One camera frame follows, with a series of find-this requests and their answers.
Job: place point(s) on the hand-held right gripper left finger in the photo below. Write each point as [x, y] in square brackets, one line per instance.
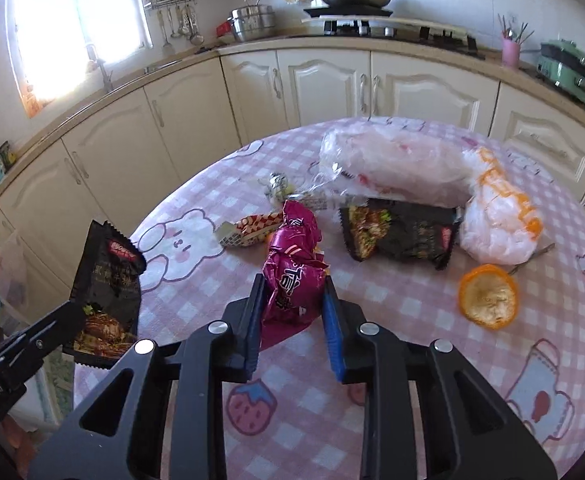
[253, 330]

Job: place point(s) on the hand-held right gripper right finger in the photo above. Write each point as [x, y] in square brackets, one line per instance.
[332, 330]

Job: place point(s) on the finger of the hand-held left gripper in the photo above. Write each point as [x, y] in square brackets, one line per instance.
[47, 332]

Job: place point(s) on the black noodle packet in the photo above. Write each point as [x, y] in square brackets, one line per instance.
[107, 280]
[412, 235]

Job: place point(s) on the magenta snack wrapper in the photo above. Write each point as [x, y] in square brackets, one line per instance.
[292, 260]

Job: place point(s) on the clear plastic bag red print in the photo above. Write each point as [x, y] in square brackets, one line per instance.
[397, 165]

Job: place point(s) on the pink checked tablecloth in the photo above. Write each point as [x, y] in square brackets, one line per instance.
[422, 360]

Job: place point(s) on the red white patterned wrapper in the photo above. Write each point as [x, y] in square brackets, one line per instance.
[255, 225]

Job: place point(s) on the clear cellophane wrapper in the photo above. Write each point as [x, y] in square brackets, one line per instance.
[317, 201]

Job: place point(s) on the small silver candy wrapper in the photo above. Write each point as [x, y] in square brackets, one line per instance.
[277, 187]

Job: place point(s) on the orange peel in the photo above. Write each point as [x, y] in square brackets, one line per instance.
[487, 300]

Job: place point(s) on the dark jar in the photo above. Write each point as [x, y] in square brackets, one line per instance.
[6, 155]

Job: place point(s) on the white plastic bag orange print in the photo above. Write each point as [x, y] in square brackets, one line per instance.
[492, 225]

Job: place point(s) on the thin brown stick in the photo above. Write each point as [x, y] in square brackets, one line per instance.
[542, 252]

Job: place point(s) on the cream kitchen base cabinets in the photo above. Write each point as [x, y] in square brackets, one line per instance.
[422, 90]

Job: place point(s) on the metal faucet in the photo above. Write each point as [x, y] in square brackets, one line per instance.
[103, 70]

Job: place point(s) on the steel sink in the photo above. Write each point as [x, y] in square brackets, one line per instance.
[160, 65]

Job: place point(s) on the small red container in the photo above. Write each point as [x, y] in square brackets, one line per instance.
[223, 29]

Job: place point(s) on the steel steamer pot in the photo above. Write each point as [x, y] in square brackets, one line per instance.
[252, 22]

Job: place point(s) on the hanging metal skimmer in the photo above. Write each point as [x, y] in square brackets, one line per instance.
[195, 25]

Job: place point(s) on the black gas stove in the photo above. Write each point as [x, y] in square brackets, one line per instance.
[437, 37]

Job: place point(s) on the kitchen window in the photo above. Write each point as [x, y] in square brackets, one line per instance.
[47, 20]

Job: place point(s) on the hanging metal spatula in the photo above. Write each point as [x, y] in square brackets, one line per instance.
[165, 30]

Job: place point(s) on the hanging metal spoon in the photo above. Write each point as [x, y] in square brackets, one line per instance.
[176, 22]

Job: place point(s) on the black induction cooker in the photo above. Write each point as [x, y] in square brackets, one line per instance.
[347, 12]

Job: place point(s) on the pink utensil holder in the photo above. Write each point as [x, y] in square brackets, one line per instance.
[511, 52]

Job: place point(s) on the green electric grill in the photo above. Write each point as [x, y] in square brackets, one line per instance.
[569, 72]

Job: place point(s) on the bundle of chopsticks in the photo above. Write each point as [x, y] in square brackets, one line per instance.
[514, 30]

